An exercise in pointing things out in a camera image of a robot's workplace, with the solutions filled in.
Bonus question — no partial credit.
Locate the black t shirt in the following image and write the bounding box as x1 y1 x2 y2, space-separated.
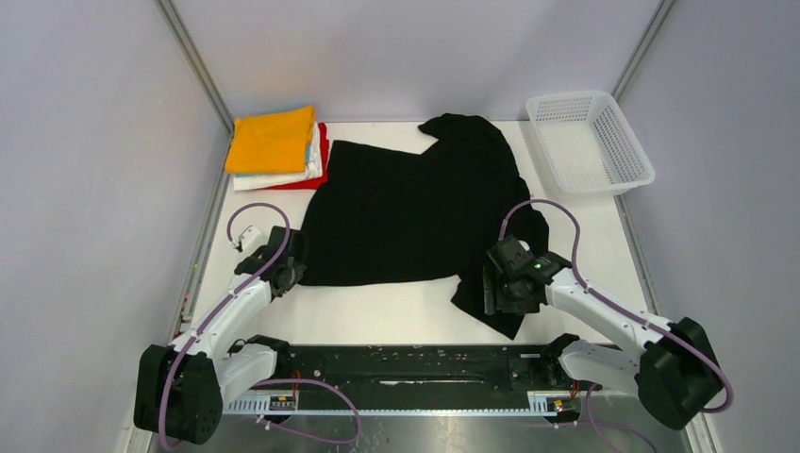
302 113 549 339

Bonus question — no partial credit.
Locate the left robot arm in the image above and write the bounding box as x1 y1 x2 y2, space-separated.
133 226 309 445

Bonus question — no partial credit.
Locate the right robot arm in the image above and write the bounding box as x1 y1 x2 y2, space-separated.
483 236 725 430

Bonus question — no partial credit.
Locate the folded red t shirt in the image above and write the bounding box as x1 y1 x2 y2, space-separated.
267 123 330 190

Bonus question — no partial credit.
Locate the folded white t shirt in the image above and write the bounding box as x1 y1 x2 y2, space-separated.
232 125 325 192

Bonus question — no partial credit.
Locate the right controller box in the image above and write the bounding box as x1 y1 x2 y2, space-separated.
547 397 575 414

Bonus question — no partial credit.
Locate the folded orange t shirt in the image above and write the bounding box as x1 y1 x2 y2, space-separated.
225 106 316 175

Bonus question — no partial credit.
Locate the white plastic basket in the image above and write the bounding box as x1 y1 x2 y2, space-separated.
525 91 656 196

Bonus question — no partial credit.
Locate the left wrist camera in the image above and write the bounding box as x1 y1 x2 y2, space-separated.
233 226 264 255

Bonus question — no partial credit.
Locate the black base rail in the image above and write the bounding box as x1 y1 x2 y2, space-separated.
264 344 589 408

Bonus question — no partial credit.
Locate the slotted cable duct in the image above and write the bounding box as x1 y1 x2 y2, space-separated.
223 388 562 417

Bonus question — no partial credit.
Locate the left aluminium frame post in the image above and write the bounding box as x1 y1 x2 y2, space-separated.
155 0 234 134

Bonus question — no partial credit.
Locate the aluminium frame post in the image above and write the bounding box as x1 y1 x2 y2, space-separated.
610 0 677 102
155 0 234 134

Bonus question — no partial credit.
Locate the right aluminium frame post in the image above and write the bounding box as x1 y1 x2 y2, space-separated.
610 0 677 102

